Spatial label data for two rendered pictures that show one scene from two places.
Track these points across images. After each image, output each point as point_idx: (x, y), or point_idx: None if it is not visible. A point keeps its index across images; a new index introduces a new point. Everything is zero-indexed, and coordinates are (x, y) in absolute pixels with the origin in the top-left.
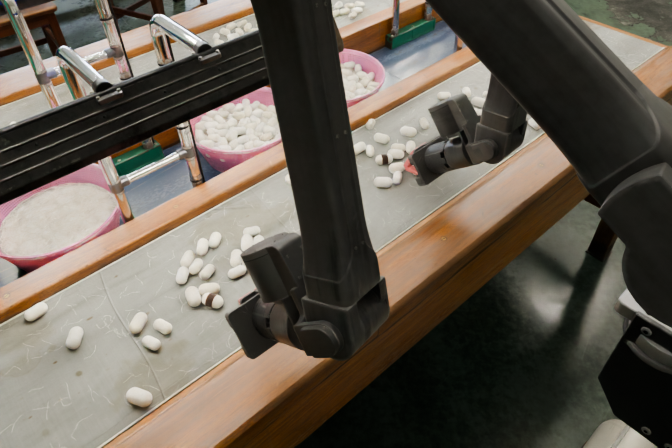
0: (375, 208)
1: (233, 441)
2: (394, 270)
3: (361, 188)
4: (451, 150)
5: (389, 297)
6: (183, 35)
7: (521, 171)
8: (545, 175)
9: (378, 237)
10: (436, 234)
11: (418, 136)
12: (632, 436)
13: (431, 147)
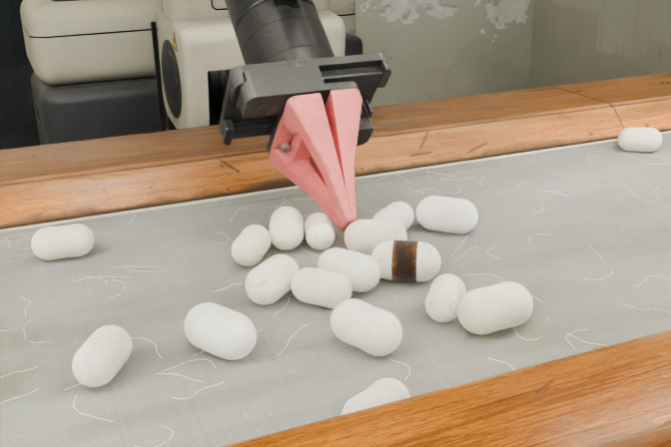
0: (492, 200)
1: None
2: (498, 105)
3: (519, 234)
4: None
5: (520, 93)
6: None
7: (56, 162)
8: (19, 153)
9: (505, 167)
10: (384, 122)
11: (182, 339)
12: (324, 20)
13: (319, 46)
